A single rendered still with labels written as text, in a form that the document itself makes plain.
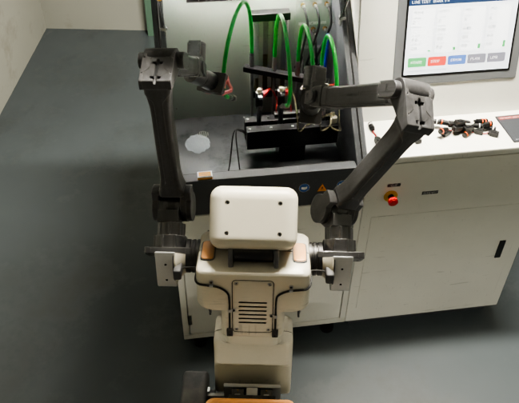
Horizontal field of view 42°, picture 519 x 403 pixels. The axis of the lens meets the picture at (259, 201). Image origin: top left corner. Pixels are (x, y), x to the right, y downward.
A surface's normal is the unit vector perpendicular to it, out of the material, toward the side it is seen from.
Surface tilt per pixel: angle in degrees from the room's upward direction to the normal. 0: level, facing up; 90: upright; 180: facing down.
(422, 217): 90
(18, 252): 0
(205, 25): 90
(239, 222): 48
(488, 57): 76
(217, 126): 0
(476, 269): 90
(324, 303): 90
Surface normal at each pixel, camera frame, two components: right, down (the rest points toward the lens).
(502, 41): 0.14, 0.48
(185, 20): 0.15, 0.67
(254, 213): -0.01, 0.00
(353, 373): 0.01, -0.74
